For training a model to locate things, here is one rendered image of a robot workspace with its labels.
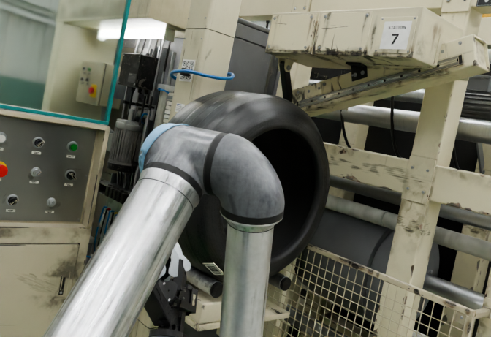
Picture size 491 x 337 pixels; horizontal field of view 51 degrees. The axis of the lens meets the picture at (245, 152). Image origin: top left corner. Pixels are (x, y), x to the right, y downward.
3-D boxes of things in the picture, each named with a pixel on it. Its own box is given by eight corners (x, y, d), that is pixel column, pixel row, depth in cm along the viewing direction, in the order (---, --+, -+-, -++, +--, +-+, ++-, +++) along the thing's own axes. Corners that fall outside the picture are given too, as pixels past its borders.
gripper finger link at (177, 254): (186, 248, 123) (181, 286, 118) (171, 239, 118) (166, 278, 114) (196, 246, 121) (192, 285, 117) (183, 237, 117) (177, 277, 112)
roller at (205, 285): (161, 249, 172) (153, 260, 171) (153, 242, 169) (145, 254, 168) (226, 286, 146) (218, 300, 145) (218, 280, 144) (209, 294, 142)
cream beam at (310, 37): (263, 52, 188) (271, 12, 187) (308, 67, 204) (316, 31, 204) (411, 58, 143) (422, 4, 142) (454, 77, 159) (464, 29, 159)
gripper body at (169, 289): (172, 289, 121) (165, 343, 115) (149, 279, 115) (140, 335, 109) (199, 286, 118) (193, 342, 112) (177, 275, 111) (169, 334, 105)
